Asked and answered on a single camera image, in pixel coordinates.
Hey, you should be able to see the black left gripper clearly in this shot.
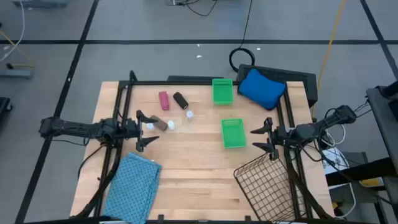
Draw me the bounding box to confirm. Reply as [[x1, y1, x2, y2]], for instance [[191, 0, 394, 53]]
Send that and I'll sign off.
[[123, 110, 160, 153]]

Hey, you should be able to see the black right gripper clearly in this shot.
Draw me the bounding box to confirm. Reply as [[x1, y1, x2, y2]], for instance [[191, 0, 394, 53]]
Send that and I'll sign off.
[[250, 117, 295, 161]]

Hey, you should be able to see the brown bandage roll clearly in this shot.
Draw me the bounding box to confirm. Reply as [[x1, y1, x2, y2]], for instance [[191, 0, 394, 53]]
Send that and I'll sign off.
[[150, 115, 169, 132]]

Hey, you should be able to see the pink bandage roll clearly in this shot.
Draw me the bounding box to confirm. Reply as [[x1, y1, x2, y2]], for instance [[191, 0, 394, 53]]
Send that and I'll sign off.
[[158, 91, 170, 111]]

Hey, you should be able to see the black bandage roll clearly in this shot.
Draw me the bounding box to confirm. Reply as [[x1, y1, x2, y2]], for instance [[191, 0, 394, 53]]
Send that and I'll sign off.
[[172, 91, 189, 110]]

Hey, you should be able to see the teal patterned cloth gown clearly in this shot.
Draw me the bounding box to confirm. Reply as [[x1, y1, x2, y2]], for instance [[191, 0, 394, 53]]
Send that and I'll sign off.
[[103, 151, 163, 224]]

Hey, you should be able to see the large green plastic basket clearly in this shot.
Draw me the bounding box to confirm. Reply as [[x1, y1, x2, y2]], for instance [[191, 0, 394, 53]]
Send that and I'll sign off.
[[220, 118, 248, 149]]

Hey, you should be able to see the blue pillow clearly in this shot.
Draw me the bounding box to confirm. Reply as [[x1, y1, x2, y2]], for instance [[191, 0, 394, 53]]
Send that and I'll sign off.
[[238, 68, 287, 111]]

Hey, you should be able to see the small green plastic basket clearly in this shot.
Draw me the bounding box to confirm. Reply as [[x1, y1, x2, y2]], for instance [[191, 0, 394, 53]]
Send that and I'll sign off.
[[211, 78, 234, 106]]

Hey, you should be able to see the black plastic crate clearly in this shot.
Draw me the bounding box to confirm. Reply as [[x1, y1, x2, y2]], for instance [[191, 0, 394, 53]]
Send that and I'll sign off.
[[236, 63, 318, 108]]

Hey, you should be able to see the white paper box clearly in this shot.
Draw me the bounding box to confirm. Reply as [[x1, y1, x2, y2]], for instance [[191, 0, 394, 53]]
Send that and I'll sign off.
[[322, 147, 351, 175]]

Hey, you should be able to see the black flat bar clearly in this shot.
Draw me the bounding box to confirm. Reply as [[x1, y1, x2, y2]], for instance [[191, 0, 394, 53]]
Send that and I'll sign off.
[[167, 75, 224, 83]]

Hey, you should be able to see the black side desk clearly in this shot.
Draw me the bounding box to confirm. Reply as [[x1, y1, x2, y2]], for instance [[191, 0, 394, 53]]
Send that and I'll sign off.
[[325, 81, 398, 224]]

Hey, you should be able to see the grey floor bar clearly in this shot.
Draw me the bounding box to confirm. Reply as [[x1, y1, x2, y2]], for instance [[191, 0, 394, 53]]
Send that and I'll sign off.
[[12, 0, 68, 8], [0, 68, 34, 79]]

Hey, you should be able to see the black wire basket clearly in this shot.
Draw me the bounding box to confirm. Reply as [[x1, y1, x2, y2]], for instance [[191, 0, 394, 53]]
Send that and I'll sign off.
[[233, 152, 307, 222]]

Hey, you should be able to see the black hanging coiled cable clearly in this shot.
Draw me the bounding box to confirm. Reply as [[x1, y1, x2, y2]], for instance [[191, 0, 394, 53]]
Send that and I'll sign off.
[[228, 0, 256, 73]]

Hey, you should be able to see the yellow hanging cable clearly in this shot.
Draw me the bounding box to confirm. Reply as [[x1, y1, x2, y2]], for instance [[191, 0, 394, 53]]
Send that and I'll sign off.
[[312, 0, 346, 119]]

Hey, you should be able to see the black floor cable bundle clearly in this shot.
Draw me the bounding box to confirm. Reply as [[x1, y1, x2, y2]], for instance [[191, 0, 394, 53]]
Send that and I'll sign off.
[[166, 0, 218, 17]]

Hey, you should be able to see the orange floor cable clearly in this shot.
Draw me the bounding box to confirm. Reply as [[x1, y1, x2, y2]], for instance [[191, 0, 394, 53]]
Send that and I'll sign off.
[[0, 29, 35, 68]]

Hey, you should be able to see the white floor cable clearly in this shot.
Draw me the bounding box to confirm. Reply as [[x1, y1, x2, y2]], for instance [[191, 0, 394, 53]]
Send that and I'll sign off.
[[0, 0, 25, 62]]

